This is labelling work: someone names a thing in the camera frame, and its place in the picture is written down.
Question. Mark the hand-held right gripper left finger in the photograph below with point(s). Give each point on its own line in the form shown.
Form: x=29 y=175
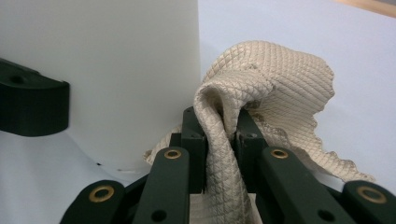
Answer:
x=196 y=155

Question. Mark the white plastic cylinder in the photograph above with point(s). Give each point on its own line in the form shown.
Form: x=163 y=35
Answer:
x=124 y=62

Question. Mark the wooden table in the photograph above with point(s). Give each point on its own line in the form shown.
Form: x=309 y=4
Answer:
x=373 y=6

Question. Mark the white table sheet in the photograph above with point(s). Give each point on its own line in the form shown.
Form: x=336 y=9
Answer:
x=358 y=77

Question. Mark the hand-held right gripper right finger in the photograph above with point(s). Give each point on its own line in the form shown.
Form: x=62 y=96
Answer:
x=249 y=146

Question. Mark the beige quilted cloth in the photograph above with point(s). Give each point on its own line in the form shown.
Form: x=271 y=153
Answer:
x=280 y=71

